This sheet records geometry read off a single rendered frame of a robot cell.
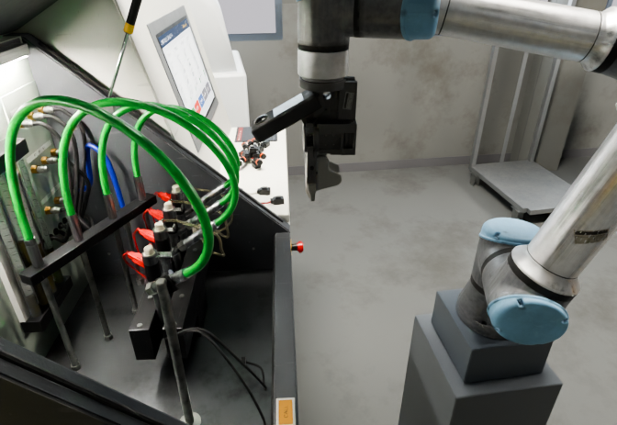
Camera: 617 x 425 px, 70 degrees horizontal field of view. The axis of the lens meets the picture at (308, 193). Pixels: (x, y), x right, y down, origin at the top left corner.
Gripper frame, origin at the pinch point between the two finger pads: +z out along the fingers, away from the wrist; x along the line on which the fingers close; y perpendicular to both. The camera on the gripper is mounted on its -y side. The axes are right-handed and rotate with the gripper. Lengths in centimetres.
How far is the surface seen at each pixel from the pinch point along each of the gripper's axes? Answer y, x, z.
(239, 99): -27, 164, 32
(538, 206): 163, 175, 110
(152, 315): -30.3, -1.3, 25.3
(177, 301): -26.2, 2.3, 25.3
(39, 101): -36.9, -6.3, -18.7
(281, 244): -5.3, 25.2, 28.3
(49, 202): -57, 22, 12
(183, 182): -17.2, -14.9, -10.3
